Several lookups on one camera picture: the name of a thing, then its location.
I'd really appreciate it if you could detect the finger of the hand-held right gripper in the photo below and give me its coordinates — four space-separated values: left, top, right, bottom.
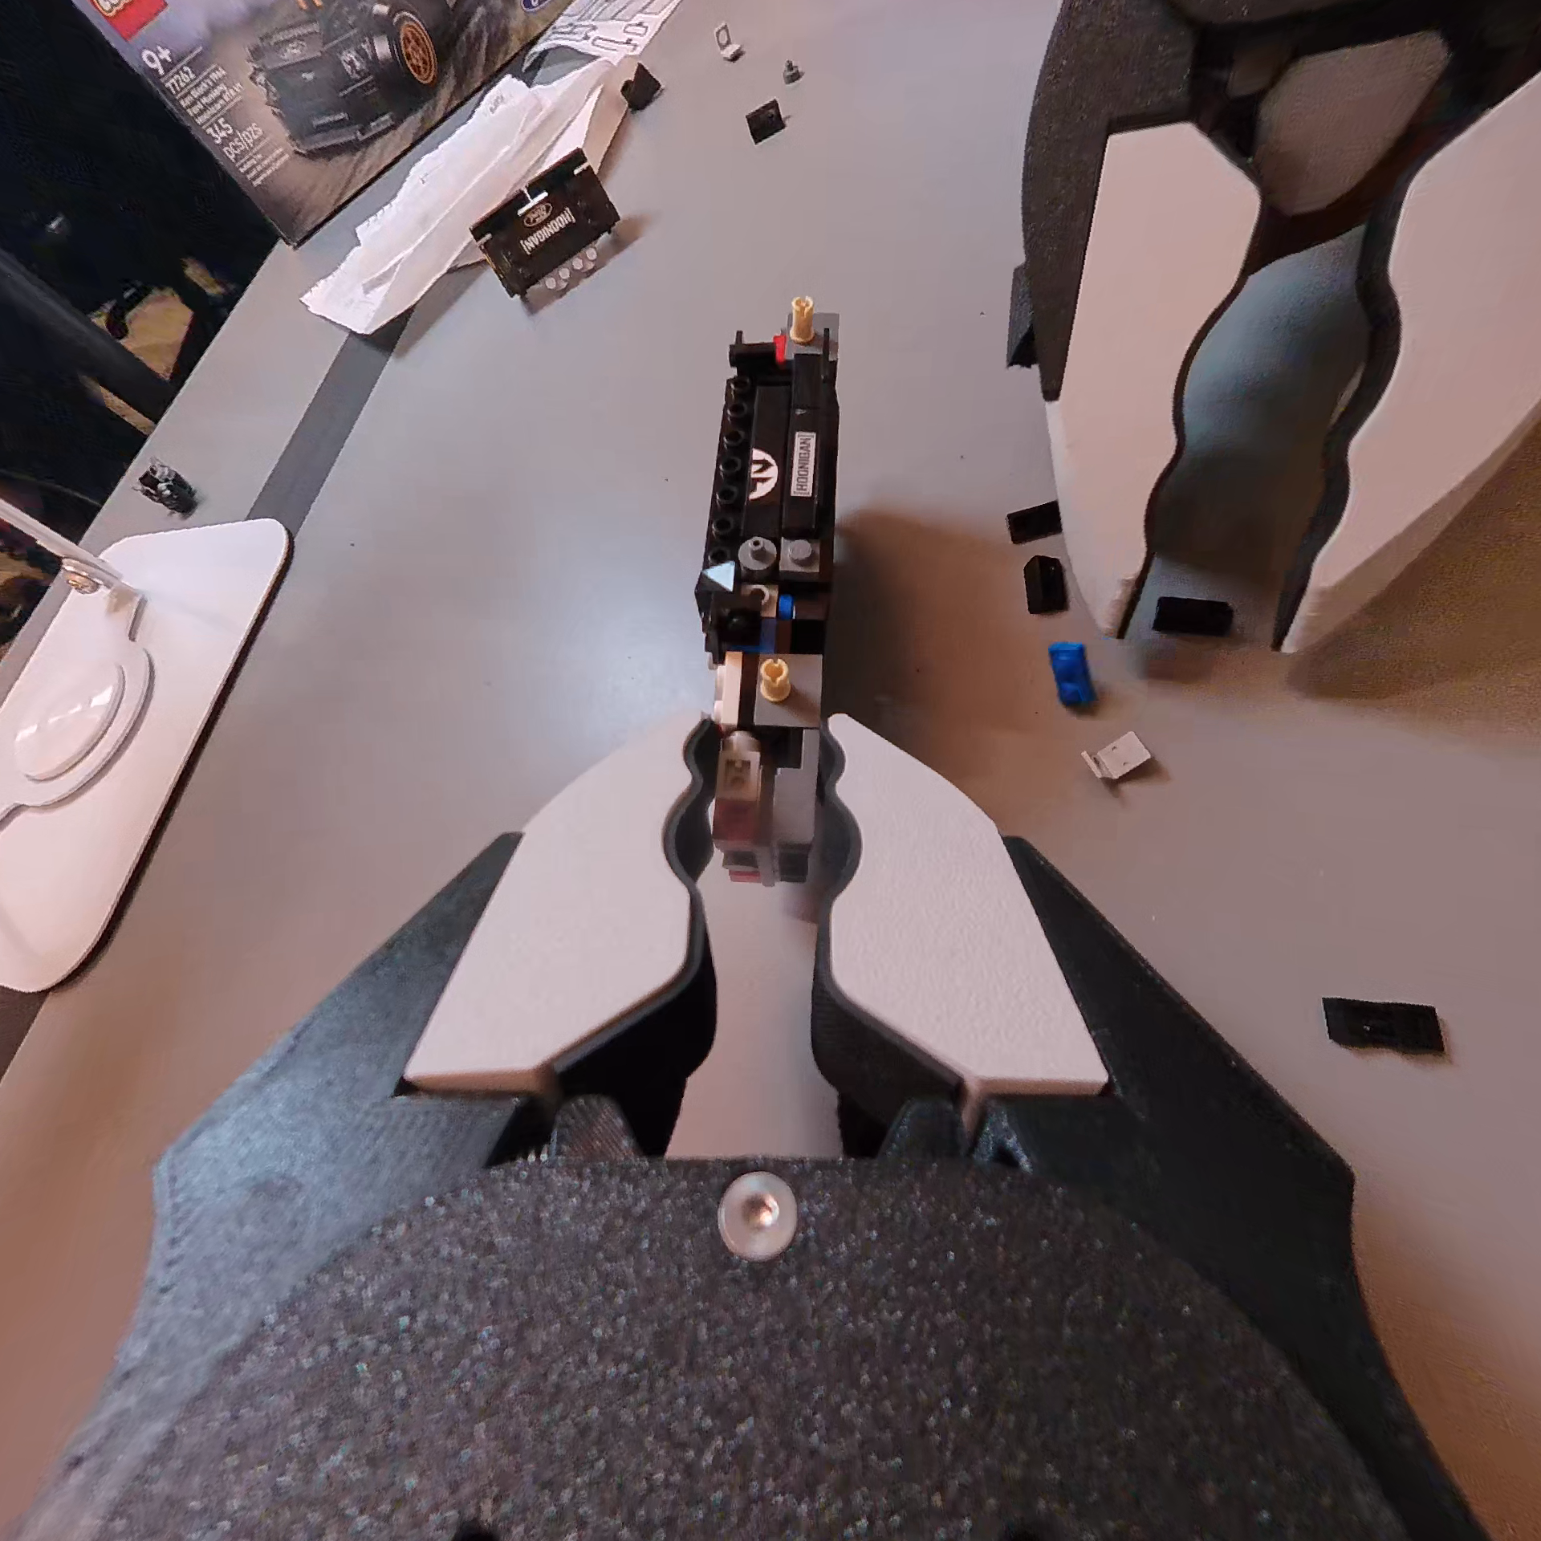
1273 79 1541 657
1042 113 1263 636

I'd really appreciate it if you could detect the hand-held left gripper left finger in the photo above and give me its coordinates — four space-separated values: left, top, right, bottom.
402 722 723 1154

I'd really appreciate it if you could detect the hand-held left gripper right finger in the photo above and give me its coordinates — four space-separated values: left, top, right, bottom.
813 716 1110 1154

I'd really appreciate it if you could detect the lego car model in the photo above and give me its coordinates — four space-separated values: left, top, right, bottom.
692 299 865 891

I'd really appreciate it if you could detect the flat black lego plate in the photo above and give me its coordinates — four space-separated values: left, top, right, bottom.
1319 995 1447 1054

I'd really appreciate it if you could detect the black stickered lego panel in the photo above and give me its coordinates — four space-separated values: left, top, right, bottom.
470 154 622 301

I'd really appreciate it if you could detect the lego set box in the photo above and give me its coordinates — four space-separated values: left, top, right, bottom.
69 0 583 247

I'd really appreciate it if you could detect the white book stand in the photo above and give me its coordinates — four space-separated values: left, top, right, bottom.
0 493 296 995

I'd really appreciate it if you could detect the white printed paper sheet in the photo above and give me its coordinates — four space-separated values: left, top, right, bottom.
523 0 674 66

